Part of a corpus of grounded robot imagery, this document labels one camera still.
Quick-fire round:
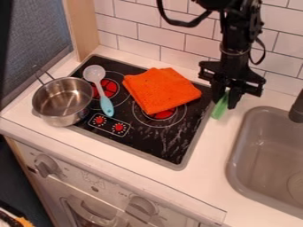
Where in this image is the blue and white spoon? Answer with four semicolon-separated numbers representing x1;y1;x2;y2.
82;64;116;118

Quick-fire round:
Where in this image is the toy sink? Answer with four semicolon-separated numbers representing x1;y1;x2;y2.
224;106;303;220

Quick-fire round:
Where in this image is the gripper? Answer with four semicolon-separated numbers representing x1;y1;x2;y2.
198;60;268;110

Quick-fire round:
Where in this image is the silver pot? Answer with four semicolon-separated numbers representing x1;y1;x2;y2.
30;70;95;129

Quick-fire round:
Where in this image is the toy stove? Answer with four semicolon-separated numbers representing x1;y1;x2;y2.
67;54;218;172

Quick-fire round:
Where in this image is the orange cloth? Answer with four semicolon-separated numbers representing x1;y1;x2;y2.
121;67;204;116

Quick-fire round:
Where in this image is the green toy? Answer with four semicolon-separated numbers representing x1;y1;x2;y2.
210;91;230;121

